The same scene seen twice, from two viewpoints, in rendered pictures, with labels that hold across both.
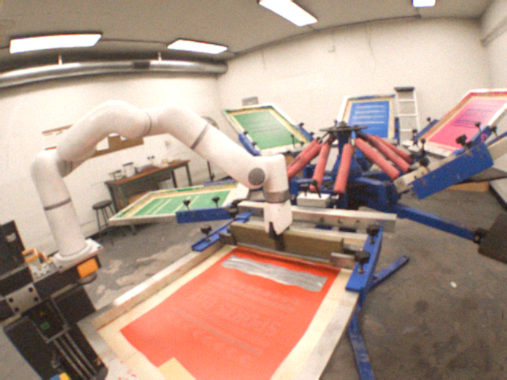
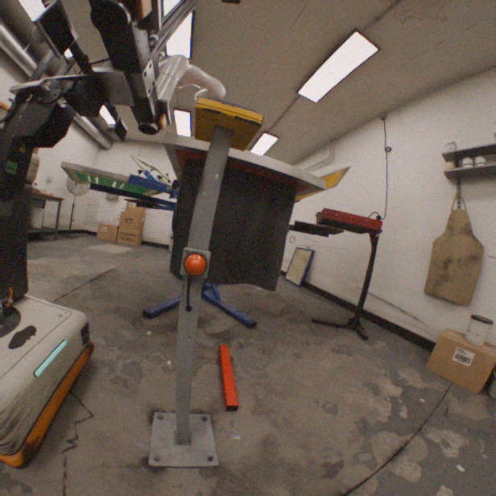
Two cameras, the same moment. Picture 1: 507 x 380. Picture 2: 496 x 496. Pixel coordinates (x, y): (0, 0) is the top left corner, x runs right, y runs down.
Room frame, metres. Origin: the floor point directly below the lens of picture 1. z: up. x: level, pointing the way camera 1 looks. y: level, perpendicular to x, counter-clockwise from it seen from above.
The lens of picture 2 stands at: (-0.12, 0.72, 0.71)
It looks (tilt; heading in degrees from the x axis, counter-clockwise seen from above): 3 degrees down; 306
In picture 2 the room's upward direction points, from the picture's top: 11 degrees clockwise
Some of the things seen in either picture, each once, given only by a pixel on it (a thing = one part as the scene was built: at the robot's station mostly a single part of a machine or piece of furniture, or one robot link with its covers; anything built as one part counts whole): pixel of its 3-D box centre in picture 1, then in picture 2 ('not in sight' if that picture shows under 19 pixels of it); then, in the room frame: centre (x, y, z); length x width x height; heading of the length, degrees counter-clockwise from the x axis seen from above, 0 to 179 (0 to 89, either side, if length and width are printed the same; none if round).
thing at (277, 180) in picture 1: (260, 173); not in sight; (0.72, -0.03, 1.25); 0.15 x 0.10 x 0.11; 104
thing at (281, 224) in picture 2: not in sight; (233, 229); (0.31, 0.25, 0.74); 0.45 x 0.03 x 0.43; 53
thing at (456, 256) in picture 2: not in sight; (457, 243); (-1.08, -1.16, 1.06); 0.53 x 0.07 x 1.05; 143
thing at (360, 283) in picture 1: (366, 264); not in sight; (0.56, -0.30, 0.97); 0.30 x 0.05 x 0.07; 143
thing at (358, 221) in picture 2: not in sight; (348, 222); (0.07, -1.12, 1.06); 0.61 x 0.46 x 0.12; 23
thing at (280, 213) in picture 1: (278, 211); not in sight; (0.71, -0.07, 1.12); 0.10 x 0.07 x 0.11; 143
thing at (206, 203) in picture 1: (199, 186); (132, 176); (1.49, 0.33, 1.05); 1.08 x 0.61 x 0.23; 83
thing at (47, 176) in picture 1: (51, 177); (171, 70); (0.57, 0.57, 1.37); 0.13 x 0.10 x 0.16; 14
